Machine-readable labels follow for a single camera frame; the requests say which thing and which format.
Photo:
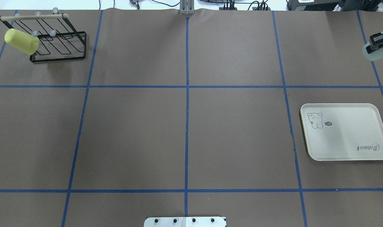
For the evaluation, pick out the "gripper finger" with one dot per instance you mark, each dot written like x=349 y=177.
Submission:
x=375 y=42

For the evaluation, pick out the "light green cup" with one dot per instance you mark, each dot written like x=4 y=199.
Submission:
x=372 y=55

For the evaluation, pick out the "cream rabbit tray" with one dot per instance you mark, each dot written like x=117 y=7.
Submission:
x=342 y=131

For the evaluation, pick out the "yellow cup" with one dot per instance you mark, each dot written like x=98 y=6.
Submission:
x=22 y=41

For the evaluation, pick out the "aluminium frame post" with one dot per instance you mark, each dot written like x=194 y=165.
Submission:
x=187 y=7

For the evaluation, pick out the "white central robot pedestal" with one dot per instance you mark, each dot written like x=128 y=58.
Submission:
x=215 y=221

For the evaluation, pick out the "black wire cup rack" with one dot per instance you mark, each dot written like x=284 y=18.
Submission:
x=58 y=38

